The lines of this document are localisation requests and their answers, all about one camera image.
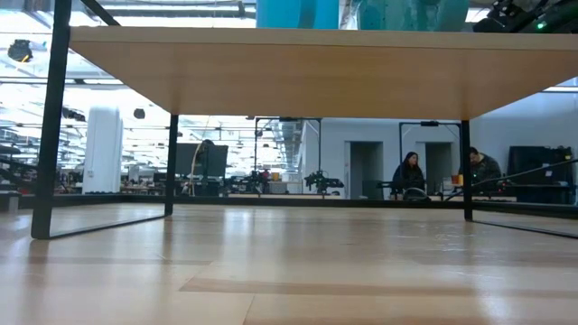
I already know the dark background monitor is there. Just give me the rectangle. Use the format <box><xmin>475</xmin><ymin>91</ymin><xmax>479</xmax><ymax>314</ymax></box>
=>
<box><xmin>174</xmin><ymin>139</ymin><xmax>229</xmax><ymax>196</ymax></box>

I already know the large black case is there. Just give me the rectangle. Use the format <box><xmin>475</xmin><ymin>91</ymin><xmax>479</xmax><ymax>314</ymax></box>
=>
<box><xmin>508</xmin><ymin>144</ymin><xmax>577</xmax><ymax>204</ymax></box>

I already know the large teal mug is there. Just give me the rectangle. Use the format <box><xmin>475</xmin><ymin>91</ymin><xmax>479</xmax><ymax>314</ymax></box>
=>
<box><xmin>358</xmin><ymin>0</ymin><xmax>471</xmax><ymax>33</ymax></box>

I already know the black ceiling fixture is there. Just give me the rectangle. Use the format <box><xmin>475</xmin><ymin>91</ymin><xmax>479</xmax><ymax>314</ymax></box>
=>
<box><xmin>6</xmin><ymin>39</ymin><xmax>34</xmax><ymax>63</ymax></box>

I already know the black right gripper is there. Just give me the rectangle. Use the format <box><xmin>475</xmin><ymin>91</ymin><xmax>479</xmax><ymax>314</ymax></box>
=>
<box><xmin>472</xmin><ymin>0</ymin><xmax>534</xmax><ymax>33</ymax></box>

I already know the person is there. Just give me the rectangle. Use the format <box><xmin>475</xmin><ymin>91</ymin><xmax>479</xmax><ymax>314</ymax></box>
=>
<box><xmin>459</xmin><ymin>146</ymin><xmax>503</xmax><ymax>186</ymax></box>
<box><xmin>390</xmin><ymin>151</ymin><xmax>426</xmax><ymax>200</ymax></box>

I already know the black gantry frame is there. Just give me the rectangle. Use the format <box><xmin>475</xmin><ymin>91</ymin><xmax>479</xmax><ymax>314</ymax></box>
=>
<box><xmin>398</xmin><ymin>120</ymin><xmax>462</xmax><ymax>168</ymax></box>
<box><xmin>254</xmin><ymin>116</ymin><xmax>322</xmax><ymax>175</ymax></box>

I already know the white pillar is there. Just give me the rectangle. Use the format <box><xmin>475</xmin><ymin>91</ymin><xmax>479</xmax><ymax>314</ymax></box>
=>
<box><xmin>81</xmin><ymin>106</ymin><xmax>124</xmax><ymax>195</ymax></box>

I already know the wooden shelf with black legs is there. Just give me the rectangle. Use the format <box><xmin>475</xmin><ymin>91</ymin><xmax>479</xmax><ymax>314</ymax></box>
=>
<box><xmin>30</xmin><ymin>0</ymin><xmax>578</xmax><ymax>240</ymax></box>

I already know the black aluminium table frame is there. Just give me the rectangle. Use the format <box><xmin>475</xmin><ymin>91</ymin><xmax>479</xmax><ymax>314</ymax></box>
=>
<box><xmin>0</xmin><ymin>192</ymin><xmax>578</xmax><ymax>220</ymax></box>

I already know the black office chair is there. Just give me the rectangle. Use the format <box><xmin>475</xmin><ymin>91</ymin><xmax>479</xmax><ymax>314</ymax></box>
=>
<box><xmin>403</xmin><ymin>187</ymin><xmax>431</xmax><ymax>202</ymax></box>

